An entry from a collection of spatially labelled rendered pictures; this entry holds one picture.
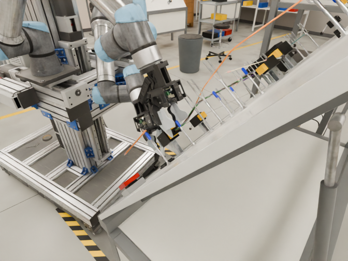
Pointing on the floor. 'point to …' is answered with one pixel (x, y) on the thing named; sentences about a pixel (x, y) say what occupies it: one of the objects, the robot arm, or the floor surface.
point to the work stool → (220, 40)
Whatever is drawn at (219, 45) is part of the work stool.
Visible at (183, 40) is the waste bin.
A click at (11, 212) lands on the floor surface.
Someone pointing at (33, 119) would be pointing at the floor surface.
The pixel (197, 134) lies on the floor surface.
